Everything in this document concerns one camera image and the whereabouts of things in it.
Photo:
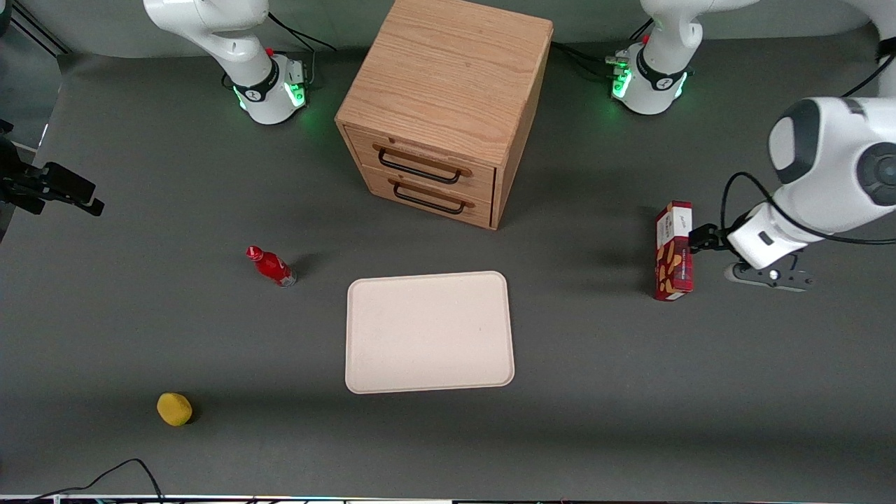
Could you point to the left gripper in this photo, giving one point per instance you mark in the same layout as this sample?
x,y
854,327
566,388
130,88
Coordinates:
x,y
708,238

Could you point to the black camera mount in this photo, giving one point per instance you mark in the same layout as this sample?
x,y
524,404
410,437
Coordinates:
x,y
63,183

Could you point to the yellow lemon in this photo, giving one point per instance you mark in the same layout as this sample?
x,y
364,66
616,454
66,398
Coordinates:
x,y
174,409

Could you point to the red tartan cookie box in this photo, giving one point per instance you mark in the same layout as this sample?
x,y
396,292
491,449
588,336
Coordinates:
x,y
673,252

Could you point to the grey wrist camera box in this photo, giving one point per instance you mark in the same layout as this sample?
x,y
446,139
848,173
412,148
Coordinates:
x,y
770,276

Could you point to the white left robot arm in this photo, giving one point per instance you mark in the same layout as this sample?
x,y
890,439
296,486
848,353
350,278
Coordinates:
x,y
833,154

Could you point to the wooden drawer cabinet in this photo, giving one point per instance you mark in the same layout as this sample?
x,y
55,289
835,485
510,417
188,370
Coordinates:
x,y
448,77

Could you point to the red bottle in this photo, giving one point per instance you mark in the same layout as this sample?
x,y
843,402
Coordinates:
x,y
271,267

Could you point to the wooden drawer front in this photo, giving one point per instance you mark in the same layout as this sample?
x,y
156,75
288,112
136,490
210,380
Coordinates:
x,y
420,157
434,203

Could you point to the beige rectangular tray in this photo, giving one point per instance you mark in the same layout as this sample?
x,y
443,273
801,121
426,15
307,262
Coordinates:
x,y
428,332

